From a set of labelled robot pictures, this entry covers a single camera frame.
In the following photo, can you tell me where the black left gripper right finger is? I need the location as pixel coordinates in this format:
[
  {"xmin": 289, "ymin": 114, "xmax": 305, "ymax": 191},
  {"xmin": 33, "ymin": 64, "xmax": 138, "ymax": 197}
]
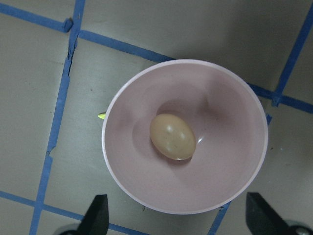
[{"xmin": 246, "ymin": 192, "xmax": 292, "ymax": 235}]

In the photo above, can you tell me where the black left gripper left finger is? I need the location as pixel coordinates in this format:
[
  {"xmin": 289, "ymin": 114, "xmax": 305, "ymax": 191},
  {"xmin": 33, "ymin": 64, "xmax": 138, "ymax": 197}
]
[{"xmin": 77, "ymin": 194, "xmax": 109, "ymax": 235}]

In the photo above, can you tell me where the brown egg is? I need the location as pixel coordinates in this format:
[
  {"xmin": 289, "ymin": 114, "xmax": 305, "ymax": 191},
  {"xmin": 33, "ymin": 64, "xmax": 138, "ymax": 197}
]
[{"xmin": 150, "ymin": 114, "xmax": 197, "ymax": 161}]

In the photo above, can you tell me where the yellow-green scrap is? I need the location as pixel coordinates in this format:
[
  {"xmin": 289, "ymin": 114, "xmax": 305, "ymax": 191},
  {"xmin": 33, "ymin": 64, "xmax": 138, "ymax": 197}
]
[{"xmin": 97, "ymin": 113, "xmax": 106, "ymax": 120}]

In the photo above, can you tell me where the pink bowl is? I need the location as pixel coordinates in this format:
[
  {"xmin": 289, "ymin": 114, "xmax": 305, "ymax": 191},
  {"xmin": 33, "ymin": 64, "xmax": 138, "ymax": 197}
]
[{"xmin": 102, "ymin": 59, "xmax": 268, "ymax": 214}]

